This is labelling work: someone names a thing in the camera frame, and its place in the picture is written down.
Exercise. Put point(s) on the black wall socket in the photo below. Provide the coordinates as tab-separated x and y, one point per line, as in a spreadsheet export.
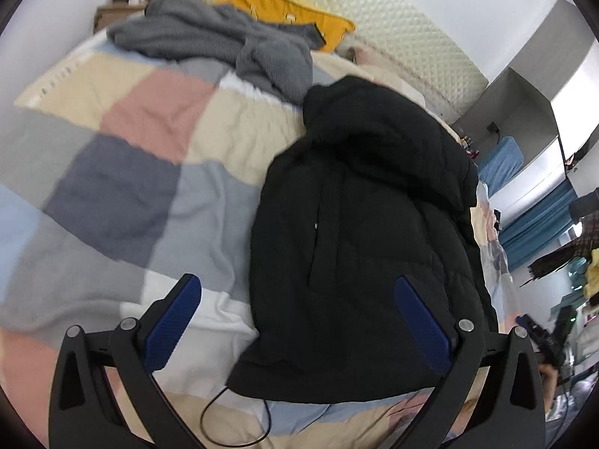
493	127

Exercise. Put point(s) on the pastel patchwork quilt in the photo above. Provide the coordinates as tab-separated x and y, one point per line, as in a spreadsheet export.
140	149

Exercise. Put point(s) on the pink pillow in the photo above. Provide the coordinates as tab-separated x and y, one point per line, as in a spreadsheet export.
369	56

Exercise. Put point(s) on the black puffer jacket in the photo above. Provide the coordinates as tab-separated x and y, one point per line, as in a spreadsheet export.
374	243

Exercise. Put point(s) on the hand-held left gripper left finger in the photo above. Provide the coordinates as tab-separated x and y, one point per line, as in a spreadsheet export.
173	325

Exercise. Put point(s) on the person's right hand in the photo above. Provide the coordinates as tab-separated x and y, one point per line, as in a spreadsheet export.
548	381

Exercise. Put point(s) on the grey hoodie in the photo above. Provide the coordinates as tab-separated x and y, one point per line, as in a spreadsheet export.
210	32

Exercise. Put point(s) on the blue towel on shelf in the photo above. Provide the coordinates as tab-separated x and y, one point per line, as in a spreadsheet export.
503	159

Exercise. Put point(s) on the wooden bedside table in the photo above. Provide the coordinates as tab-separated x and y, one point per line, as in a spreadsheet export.
112	15

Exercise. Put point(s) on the small bottles in niche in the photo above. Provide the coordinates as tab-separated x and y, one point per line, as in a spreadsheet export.
469	145

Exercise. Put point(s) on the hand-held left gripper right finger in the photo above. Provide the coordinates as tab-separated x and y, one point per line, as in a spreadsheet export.
423	332

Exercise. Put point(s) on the grey and white wardrobe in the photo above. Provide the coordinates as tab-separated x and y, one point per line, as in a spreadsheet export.
529	103

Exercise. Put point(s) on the blue curtain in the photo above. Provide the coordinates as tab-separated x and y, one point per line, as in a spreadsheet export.
538	224

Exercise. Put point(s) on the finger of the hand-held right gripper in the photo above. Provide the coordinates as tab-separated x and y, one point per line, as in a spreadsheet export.
525	322

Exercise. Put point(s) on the cream quilted headboard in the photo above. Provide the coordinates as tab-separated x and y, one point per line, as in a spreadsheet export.
397	23

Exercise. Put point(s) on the person's blue jeans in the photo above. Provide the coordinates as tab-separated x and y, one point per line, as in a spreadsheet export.
568	414

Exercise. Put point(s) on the brown patterned hanging garment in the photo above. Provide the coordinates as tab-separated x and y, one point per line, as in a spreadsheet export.
561	257

